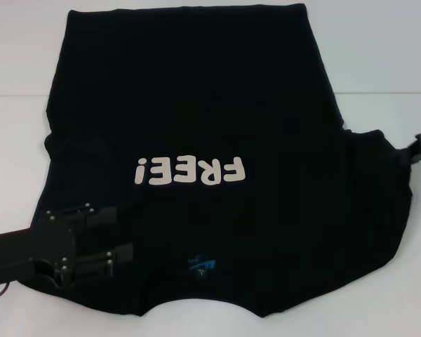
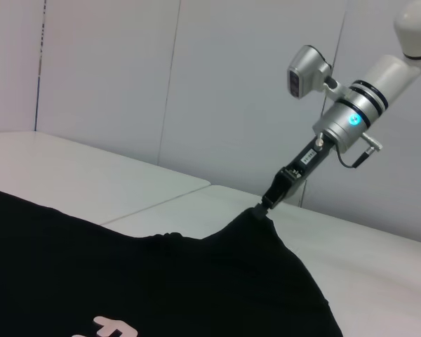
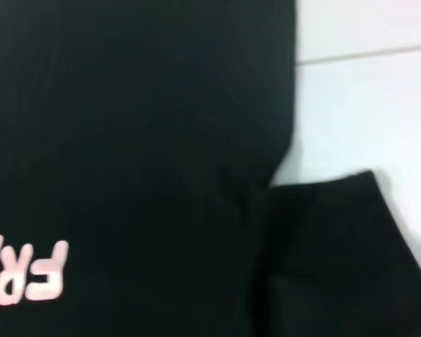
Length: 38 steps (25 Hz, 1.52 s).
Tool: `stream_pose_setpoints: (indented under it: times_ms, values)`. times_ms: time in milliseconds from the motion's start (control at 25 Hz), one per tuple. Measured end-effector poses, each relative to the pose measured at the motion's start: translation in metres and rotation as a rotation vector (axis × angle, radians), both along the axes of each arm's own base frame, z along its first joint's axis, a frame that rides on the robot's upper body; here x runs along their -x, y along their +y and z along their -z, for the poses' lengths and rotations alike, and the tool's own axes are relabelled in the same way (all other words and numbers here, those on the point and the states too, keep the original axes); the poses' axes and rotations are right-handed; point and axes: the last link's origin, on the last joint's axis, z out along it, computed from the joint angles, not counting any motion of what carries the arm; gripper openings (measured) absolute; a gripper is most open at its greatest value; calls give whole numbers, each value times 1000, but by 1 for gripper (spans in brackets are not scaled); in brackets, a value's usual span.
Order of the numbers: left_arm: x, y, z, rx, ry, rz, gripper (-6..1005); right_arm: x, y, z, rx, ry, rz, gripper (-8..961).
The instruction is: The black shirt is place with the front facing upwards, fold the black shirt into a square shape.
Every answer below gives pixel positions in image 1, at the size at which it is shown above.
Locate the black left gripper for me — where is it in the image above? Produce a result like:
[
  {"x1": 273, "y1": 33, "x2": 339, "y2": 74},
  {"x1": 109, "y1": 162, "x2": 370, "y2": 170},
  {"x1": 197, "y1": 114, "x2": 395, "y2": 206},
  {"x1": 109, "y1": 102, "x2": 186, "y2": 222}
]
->
[{"x1": 0, "y1": 202, "x2": 137, "y2": 289}]

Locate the black shirt with FREE print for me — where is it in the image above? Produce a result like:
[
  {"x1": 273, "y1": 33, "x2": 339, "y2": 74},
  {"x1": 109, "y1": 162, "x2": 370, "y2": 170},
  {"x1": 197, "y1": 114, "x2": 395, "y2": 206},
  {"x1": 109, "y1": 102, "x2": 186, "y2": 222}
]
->
[{"x1": 10, "y1": 6, "x2": 415, "y2": 310}]

